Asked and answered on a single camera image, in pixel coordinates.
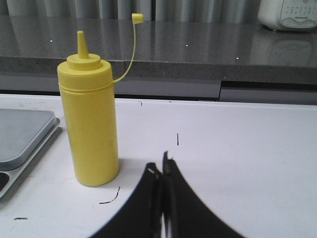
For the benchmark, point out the silver digital kitchen scale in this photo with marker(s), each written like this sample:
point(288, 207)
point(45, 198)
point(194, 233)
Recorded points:
point(22, 135)

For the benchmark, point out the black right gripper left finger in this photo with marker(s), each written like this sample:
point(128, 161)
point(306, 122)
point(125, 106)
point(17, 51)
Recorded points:
point(140, 216)

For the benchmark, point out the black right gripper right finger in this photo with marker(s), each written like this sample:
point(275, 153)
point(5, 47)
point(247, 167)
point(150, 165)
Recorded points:
point(185, 215)

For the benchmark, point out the yellow squeeze bottle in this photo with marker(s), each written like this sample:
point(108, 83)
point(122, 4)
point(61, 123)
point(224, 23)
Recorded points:
point(86, 86)

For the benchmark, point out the white appliance on counter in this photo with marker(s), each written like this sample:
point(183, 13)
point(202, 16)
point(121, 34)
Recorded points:
point(288, 15)

